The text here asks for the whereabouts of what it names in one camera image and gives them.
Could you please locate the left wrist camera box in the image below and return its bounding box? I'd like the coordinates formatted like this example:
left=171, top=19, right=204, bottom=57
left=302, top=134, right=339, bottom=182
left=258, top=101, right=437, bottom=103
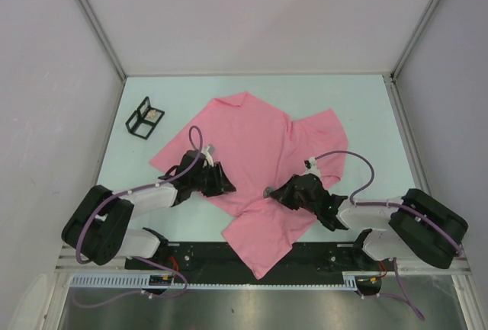
left=201, top=145, right=215, bottom=167

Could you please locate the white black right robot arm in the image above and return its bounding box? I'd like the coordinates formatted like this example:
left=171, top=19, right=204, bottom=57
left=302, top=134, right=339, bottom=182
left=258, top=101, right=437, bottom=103
left=265, top=173, right=468, bottom=270

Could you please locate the black wire frame box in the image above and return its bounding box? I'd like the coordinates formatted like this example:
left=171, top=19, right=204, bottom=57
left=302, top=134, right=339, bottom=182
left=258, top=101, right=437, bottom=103
left=125, top=96, right=165, bottom=140

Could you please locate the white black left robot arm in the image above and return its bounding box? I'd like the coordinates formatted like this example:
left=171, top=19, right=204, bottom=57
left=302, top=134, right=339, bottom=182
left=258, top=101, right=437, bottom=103
left=61, top=150, right=236, bottom=269

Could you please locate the white slotted cable duct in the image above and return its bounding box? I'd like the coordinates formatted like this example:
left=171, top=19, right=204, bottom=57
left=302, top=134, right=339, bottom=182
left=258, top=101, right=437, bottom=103
left=69, top=273, right=380, bottom=291

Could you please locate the gold leaf rhinestone brooch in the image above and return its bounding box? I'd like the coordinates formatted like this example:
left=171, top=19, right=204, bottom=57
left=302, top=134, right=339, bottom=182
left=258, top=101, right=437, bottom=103
left=146, top=109, right=158, bottom=120

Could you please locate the pink t-shirt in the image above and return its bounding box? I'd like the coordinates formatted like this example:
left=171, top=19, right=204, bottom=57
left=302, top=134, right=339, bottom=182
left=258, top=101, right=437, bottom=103
left=148, top=92, right=350, bottom=280

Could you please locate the round portrait pin badge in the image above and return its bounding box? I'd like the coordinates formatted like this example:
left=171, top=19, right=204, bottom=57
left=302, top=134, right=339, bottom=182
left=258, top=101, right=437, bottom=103
left=263, top=186, right=274, bottom=197

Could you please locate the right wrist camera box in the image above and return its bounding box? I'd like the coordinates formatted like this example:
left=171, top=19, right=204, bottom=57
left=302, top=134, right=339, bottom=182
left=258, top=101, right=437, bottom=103
left=303, top=157, right=321, bottom=178

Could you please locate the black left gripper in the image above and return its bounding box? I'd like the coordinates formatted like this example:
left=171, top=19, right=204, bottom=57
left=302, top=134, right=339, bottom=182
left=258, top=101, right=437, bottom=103
left=190, top=161, right=235, bottom=197

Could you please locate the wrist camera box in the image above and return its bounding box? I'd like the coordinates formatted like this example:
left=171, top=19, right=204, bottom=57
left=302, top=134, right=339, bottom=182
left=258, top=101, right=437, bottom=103
left=201, top=145, right=215, bottom=167
left=303, top=157, right=321, bottom=178

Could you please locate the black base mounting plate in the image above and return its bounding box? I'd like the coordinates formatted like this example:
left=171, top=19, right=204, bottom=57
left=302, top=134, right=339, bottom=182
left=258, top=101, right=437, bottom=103
left=150, top=242, right=393, bottom=280

